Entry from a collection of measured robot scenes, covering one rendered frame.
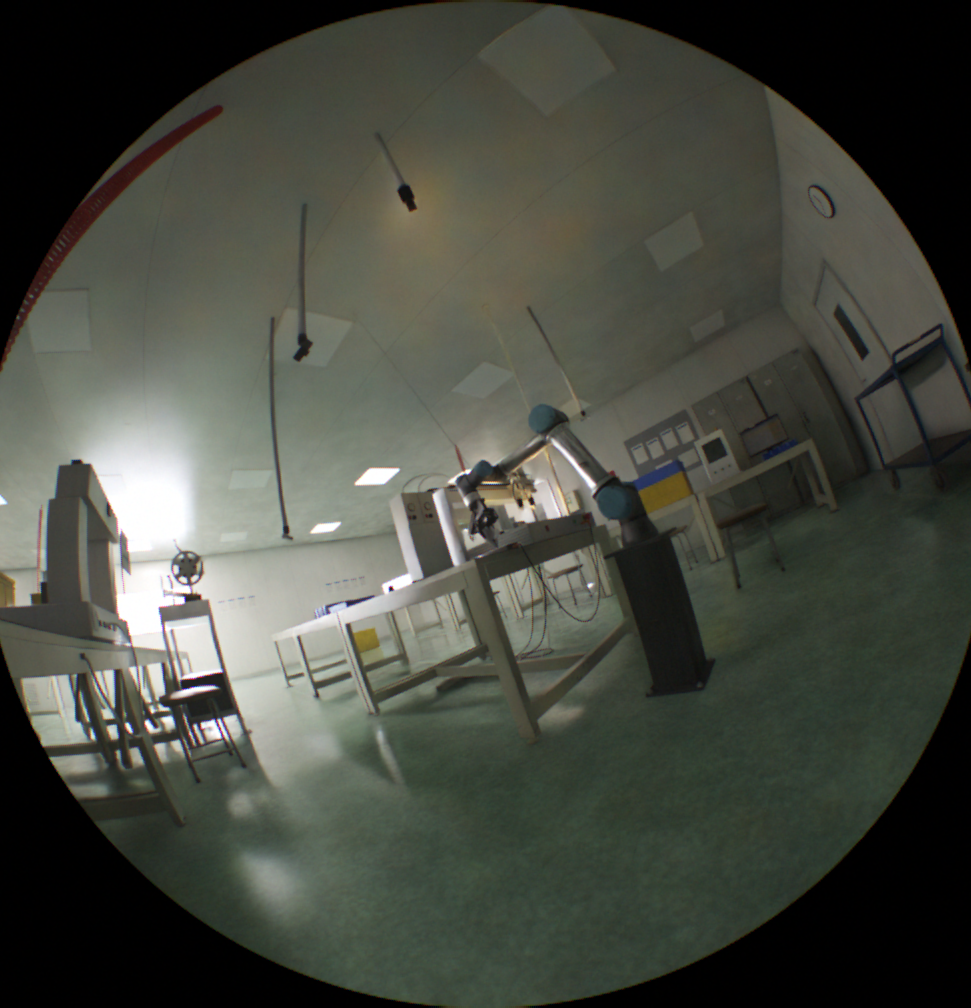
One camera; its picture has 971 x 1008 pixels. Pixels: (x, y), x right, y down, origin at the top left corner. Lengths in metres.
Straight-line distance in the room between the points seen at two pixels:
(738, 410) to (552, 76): 4.45
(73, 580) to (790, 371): 6.44
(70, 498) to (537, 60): 2.84
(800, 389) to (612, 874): 5.32
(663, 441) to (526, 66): 5.15
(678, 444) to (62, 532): 6.28
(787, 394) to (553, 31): 4.72
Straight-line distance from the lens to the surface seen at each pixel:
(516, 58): 2.32
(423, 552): 1.78
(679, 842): 0.85
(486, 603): 1.25
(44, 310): 3.11
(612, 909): 0.78
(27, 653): 0.85
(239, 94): 2.19
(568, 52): 2.43
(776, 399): 5.37
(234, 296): 2.70
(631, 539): 1.32
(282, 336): 2.96
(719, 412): 5.32
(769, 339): 6.11
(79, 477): 1.64
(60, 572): 1.55
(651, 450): 5.86
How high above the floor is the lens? 0.66
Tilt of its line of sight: 12 degrees up
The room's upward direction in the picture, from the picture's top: 19 degrees counter-clockwise
